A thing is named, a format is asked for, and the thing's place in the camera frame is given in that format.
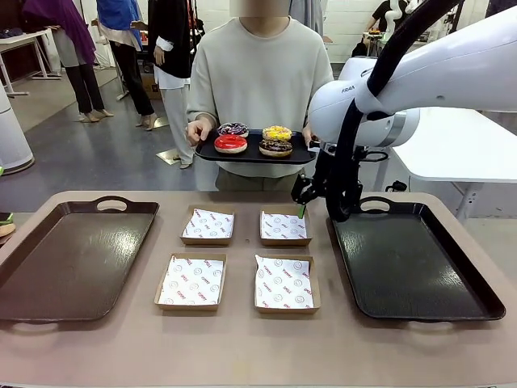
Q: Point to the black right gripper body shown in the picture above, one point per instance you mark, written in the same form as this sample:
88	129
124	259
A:
305	192

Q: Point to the white printed paper liner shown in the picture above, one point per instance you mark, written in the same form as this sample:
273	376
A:
282	226
282	283
192	281
208	224

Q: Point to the kraft paper box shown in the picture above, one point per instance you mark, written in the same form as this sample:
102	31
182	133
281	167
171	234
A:
187	307
287	311
206	241
284	242

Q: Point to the chocolate sprinkled donut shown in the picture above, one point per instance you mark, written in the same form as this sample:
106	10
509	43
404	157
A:
266	148

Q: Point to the small black serving tray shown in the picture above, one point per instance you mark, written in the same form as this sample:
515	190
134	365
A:
252	151

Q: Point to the yellow sprinkled donut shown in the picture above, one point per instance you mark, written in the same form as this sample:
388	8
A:
268	133

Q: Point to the red glazed donut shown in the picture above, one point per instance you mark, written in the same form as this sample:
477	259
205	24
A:
221	144

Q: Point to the purple sprinkled donut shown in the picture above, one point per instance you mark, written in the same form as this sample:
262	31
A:
226	130

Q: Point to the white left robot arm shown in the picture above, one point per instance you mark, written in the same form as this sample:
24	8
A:
14	129

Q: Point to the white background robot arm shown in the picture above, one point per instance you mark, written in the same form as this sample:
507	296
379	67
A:
389	16

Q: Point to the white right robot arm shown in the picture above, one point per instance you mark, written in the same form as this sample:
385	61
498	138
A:
444	72

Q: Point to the person's left hand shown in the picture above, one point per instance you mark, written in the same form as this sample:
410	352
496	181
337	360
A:
307	135

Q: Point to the person's right hand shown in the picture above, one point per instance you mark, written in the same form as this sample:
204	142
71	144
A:
198	130

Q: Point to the black caster wheel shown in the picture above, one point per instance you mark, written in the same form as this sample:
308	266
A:
396	186

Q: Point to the person in beige sweater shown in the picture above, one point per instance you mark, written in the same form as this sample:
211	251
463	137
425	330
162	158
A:
258	72

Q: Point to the black backpack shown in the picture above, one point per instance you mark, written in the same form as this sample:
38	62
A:
358	49

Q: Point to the large white table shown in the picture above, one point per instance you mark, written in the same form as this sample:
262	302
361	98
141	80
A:
456	145

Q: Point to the grey equipment workbench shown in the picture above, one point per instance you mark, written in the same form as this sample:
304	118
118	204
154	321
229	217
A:
373	38

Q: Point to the cardboard box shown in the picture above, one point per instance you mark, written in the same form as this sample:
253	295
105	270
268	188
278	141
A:
151	87

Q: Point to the seated person in black shirt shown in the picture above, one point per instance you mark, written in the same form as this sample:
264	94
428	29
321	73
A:
379	16

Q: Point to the bystander in black jacket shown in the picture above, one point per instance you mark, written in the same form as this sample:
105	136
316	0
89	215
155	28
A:
169	40

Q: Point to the bystander in blue top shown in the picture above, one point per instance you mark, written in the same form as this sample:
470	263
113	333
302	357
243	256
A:
129	60

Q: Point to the bystander in purple top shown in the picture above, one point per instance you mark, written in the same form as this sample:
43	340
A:
68	24

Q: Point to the tan rounded object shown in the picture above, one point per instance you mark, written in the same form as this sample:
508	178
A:
7	230

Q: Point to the white desk with metal legs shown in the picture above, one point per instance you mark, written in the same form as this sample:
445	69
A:
20	40

